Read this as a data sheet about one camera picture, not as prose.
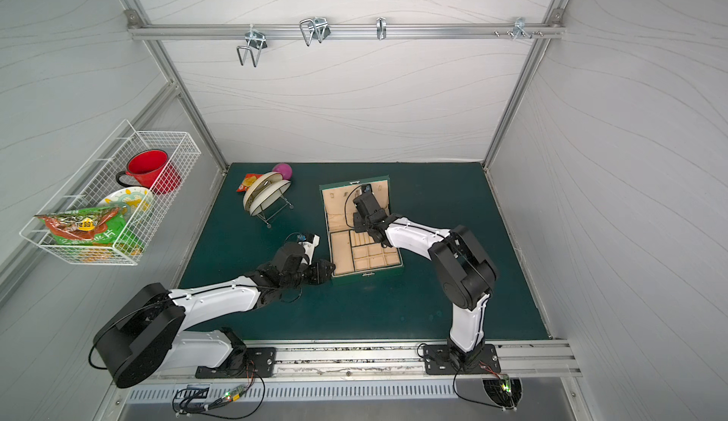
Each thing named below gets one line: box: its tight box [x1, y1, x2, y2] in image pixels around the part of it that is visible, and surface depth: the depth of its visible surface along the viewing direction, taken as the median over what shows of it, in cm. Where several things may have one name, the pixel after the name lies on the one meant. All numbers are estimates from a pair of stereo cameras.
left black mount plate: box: [195, 347, 277, 380], surface depth 73 cm
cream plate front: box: [249, 180, 292, 217], surface depth 92 cm
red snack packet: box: [236, 173, 264, 193], surface depth 116 cm
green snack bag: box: [34, 205, 128, 246], surface depth 56 cm
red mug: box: [115, 148, 182, 195], surface depth 68 cm
